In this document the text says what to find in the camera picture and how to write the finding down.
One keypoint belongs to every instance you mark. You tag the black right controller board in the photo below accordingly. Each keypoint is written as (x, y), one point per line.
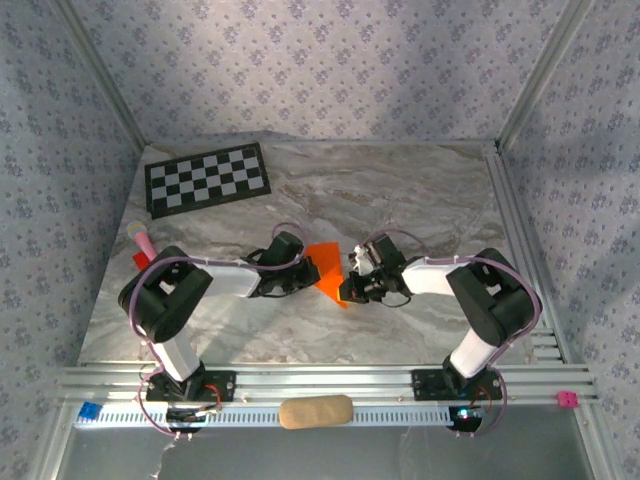
(465, 417)

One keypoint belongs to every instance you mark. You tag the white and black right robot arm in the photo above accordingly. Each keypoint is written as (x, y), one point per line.
(472, 352)

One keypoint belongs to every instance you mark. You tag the aluminium side rail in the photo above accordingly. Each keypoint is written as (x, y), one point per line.
(510, 210)

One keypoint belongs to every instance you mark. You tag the black left controller board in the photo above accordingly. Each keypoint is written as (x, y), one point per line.
(185, 415)

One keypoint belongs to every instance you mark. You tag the long aluminium mounting rail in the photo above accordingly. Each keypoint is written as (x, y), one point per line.
(325, 380)

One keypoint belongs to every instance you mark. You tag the red block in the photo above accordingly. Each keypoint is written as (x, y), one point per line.
(140, 260)

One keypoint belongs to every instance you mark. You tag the aluminium frame post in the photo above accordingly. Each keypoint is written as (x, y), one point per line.
(542, 75)
(102, 75)

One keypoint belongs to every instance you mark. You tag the pink clip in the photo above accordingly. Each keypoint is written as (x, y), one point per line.
(568, 399)

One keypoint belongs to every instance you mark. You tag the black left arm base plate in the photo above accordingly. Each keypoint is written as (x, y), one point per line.
(220, 387)

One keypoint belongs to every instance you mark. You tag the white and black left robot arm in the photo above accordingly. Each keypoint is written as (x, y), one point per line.
(175, 352)

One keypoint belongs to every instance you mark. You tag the black controller board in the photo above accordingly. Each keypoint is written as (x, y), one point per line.
(465, 417)
(185, 415)

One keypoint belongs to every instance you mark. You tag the black and white checkerboard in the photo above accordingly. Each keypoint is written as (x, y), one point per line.
(207, 180)

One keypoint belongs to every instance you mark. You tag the blue block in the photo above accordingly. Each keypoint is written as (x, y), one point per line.
(90, 410)

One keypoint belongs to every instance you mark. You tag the orange paper sheet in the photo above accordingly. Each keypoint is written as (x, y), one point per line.
(327, 265)

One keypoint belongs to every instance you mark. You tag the tan cork oval pad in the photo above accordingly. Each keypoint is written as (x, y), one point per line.
(316, 412)

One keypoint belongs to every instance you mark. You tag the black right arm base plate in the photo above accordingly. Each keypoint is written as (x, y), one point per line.
(430, 385)

